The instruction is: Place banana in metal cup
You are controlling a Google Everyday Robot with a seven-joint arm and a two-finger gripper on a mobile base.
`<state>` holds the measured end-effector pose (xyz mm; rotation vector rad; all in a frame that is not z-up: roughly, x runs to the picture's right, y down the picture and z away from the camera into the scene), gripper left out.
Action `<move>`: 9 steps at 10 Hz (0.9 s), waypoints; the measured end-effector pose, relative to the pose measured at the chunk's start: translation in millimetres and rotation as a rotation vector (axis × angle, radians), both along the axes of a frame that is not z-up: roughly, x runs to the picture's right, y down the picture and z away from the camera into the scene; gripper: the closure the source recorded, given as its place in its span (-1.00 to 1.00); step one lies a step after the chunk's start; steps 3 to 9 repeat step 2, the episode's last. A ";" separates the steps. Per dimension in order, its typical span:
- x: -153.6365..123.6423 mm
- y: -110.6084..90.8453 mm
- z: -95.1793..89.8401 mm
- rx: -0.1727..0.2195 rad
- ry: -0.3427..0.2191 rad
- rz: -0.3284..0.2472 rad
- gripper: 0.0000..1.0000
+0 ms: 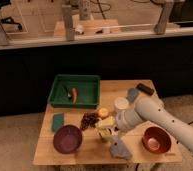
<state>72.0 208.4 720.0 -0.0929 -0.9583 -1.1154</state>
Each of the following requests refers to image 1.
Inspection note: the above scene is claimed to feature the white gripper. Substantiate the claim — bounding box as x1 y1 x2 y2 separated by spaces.
116 109 144 132

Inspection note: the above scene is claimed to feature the yellow banana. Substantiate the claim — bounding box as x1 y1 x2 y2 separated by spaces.
95 116 116 142

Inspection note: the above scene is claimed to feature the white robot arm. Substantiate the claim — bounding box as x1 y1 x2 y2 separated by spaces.
116 97 193 152

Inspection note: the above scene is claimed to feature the white metal cup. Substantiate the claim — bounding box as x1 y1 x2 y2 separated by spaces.
114 97 129 112

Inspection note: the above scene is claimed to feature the yellow orange fruit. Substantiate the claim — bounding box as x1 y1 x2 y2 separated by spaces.
97 108 109 119

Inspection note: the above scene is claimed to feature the grey blue object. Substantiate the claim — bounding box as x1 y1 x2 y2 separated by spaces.
127 88 139 103

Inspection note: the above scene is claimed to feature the grey cloth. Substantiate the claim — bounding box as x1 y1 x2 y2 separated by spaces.
109 136 132 160

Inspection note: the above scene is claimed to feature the dark grape bunch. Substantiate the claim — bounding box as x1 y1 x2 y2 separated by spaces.
80 113 99 131

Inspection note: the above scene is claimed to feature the black rectangular block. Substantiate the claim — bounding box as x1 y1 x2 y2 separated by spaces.
136 83 154 96

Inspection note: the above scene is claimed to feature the red bowl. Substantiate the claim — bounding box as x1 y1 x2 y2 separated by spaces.
142 126 172 154

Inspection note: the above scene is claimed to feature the green plastic tray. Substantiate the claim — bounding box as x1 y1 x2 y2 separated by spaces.
47 74 100 109

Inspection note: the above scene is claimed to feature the orange carrot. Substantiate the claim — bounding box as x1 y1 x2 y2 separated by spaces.
72 88 77 104

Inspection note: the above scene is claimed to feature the wooden table board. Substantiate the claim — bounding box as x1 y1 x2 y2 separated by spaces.
32 79 183 167

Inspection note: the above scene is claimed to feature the purple bowl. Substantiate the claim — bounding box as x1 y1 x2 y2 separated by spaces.
53 125 83 154

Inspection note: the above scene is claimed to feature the green sponge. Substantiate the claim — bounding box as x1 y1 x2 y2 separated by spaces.
51 113 64 132

